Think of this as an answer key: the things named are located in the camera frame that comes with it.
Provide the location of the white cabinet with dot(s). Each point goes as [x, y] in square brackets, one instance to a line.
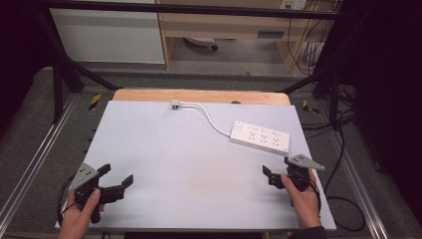
[106, 36]

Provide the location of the wooden table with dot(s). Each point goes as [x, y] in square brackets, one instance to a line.
[199, 96]

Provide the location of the aluminium rail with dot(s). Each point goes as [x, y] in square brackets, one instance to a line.
[36, 152]
[358, 179]

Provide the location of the wooden desk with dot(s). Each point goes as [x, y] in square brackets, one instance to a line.
[219, 25]

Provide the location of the white power strip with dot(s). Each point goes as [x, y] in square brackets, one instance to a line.
[260, 136]

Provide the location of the white power plug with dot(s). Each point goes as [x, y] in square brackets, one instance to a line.
[175, 105]

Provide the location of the person's left hand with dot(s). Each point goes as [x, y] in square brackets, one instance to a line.
[74, 220]

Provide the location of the black metal frame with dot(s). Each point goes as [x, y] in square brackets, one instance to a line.
[185, 12]

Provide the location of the person's right hand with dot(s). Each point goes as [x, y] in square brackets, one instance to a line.
[307, 207]

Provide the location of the office chair base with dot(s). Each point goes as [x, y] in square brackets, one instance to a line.
[202, 41]

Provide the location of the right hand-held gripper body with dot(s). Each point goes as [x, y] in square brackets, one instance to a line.
[303, 163]

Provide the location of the pale grey table mat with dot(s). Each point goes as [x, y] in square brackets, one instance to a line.
[185, 172]

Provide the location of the white wall socket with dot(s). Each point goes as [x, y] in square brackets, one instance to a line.
[293, 4]

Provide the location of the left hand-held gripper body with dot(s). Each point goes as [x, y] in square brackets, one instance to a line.
[83, 176]

